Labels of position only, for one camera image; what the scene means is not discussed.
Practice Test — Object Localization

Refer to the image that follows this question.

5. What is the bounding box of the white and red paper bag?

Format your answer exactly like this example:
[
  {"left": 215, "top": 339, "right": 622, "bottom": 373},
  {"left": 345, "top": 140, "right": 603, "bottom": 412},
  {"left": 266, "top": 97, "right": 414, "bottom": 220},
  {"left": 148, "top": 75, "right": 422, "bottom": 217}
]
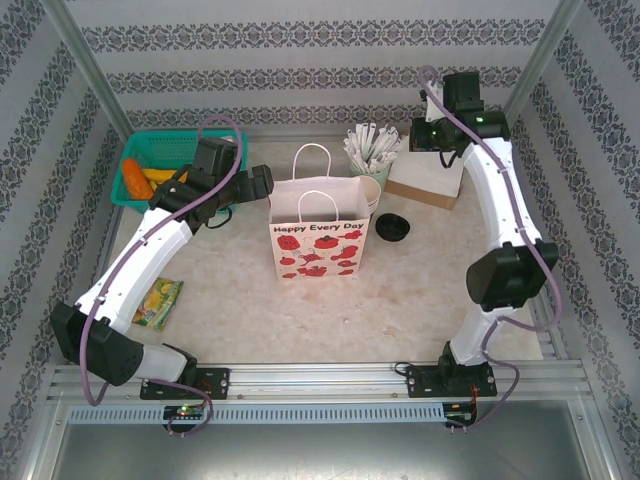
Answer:
[{"left": 268, "top": 143, "right": 372, "bottom": 282}]

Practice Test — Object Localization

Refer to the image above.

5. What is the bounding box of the yellow toy fruit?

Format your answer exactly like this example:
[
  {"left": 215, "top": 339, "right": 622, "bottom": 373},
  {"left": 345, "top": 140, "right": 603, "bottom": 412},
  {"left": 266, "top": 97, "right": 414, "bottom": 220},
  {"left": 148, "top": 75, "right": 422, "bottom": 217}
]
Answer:
[{"left": 142, "top": 168, "right": 189, "bottom": 184}]

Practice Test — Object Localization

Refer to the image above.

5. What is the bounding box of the teal plastic basket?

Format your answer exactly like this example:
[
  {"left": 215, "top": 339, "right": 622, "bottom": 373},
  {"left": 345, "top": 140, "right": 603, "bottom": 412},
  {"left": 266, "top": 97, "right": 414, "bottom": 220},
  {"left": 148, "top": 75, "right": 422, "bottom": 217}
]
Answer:
[{"left": 110, "top": 130, "right": 250, "bottom": 207}]

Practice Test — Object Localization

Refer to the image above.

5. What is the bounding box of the orange toy carrot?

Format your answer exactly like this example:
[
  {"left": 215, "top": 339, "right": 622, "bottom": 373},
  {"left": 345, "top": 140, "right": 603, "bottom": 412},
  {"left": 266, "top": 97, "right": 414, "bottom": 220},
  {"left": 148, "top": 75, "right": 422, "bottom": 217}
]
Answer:
[{"left": 122, "top": 158, "right": 153, "bottom": 200}]

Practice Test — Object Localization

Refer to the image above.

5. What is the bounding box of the brown cardboard napkin box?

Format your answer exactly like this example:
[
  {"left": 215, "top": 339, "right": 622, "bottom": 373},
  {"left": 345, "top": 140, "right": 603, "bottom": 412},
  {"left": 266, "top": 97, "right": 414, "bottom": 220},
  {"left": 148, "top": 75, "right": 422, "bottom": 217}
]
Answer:
[{"left": 383, "top": 149, "right": 466, "bottom": 211}]

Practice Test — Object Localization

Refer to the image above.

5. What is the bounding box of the mint green straw holder cup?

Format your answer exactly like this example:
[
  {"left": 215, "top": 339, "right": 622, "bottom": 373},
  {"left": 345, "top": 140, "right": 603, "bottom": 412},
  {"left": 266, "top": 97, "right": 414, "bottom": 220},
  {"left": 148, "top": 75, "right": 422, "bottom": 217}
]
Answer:
[{"left": 349, "top": 157, "right": 394, "bottom": 190}]

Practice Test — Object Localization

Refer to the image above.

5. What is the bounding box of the beige paper cup stack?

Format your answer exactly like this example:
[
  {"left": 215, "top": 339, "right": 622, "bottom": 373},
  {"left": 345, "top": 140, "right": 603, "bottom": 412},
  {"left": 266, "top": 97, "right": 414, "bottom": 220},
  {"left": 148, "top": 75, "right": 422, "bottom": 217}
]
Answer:
[{"left": 360, "top": 174, "right": 384, "bottom": 211}]

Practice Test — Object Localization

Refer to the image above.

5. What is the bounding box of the green and yellow snack packet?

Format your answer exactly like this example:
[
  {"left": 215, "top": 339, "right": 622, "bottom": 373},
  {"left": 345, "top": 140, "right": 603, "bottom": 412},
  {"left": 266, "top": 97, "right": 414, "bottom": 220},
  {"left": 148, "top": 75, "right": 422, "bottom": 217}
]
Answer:
[{"left": 130, "top": 277, "right": 185, "bottom": 332}]

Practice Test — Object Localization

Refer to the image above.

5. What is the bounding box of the black cup lid stack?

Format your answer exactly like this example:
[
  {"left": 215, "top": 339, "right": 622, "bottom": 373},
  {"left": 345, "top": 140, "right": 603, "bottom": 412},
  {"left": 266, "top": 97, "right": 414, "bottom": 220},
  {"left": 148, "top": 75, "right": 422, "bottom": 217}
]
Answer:
[{"left": 375, "top": 212, "right": 412, "bottom": 244}]

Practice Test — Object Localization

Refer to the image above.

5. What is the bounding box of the grey metal panel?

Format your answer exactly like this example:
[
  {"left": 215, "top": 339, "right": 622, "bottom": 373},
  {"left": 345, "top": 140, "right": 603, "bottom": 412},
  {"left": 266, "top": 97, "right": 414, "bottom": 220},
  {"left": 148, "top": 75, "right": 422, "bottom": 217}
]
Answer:
[{"left": 49, "top": 419, "right": 609, "bottom": 480}]

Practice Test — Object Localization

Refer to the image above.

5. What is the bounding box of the thin black left gripper cable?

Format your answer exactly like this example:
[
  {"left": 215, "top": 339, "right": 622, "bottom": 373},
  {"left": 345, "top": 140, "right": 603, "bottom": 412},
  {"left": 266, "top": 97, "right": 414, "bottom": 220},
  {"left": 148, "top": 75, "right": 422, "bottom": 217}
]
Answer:
[{"left": 199, "top": 208, "right": 235, "bottom": 230}]

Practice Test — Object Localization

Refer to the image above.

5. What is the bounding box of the aluminium frame post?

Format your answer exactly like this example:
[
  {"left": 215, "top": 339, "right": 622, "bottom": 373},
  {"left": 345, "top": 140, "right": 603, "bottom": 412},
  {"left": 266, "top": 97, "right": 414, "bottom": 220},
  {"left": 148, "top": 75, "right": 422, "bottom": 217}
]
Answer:
[
  {"left": 489, "top": 0, "right": 584, "bottom": 146},
  {"left": 42, "top": 0, "right": 136, "bottom": 146}
]

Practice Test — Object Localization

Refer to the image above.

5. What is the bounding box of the aluminium frame cross rail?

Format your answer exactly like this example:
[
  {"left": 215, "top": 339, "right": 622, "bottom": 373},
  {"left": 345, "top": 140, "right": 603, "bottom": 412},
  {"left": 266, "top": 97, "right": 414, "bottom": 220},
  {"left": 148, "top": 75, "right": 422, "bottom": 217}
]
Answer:
[{"left": 249, "top": 132, "right": 494, "bottom": 144}]

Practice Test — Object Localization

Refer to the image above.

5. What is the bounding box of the aluminium frame side rail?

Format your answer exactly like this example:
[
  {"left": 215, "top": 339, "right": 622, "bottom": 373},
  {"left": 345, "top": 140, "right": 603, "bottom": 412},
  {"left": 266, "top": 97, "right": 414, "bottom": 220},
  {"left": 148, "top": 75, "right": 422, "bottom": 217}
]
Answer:
[
  {"left": 67, "top": 204, "right": 126, "bottom": 365},
  {"left": 483, "top": 139, "right": 571, "bottom": 361}
]

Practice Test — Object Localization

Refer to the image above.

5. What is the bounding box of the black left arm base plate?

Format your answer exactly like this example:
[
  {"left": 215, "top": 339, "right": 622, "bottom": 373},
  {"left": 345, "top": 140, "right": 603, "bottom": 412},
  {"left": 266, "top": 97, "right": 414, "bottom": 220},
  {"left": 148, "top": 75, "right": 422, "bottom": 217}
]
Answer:
[{"left": 139, "top": 367, "right": 231, "bottom": 401}]

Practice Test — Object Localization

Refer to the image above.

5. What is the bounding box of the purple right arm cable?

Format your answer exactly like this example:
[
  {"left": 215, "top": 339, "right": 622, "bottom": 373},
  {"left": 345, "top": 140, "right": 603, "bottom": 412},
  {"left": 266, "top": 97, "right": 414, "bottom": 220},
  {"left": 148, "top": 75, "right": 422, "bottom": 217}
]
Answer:
[{"left": 418, "top": 64, "right": 565, "bottom": 432}]

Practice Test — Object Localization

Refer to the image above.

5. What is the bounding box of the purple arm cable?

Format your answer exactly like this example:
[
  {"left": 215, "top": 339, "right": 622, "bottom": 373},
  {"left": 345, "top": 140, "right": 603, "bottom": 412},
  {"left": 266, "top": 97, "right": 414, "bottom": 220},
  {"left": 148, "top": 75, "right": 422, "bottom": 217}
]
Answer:
[
  {"left": 78, "top": 114, "right": 250, "bottom": 406},
  {"left": 418, "top": 64, "right": 565, "bottom": 432}
]

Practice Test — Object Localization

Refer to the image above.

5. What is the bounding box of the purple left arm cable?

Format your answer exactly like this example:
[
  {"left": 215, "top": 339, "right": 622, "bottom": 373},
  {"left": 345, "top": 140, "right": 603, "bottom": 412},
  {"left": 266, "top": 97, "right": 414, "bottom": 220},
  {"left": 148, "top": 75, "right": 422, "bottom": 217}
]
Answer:
[{"left": 78, "top": 114, "right": 250, "bottom": 406}]

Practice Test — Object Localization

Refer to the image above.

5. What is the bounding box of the aluminium mounting rail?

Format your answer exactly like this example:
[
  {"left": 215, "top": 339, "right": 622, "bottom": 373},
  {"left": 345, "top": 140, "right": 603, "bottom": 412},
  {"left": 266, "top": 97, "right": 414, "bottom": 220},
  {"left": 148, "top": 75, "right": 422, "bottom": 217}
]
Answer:
[{"left": 47, "top": 363, "right": 599, "bottom": 402}]

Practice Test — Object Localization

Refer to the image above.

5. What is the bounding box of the grey slotted cable duct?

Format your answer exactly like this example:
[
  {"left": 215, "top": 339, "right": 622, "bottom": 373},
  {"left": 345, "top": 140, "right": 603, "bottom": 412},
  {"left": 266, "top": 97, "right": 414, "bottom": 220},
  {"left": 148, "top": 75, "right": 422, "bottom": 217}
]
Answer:
[{"left": 67, "top": 403, "right": 446, "bottom": 425}]

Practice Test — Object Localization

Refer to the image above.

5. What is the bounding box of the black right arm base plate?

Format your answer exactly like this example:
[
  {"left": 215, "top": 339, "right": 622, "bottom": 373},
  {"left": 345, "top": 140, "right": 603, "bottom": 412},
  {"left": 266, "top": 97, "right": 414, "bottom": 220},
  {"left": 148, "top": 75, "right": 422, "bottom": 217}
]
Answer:
[{"left": 405, "top": 364, "right": 499, "bottom": 400}]

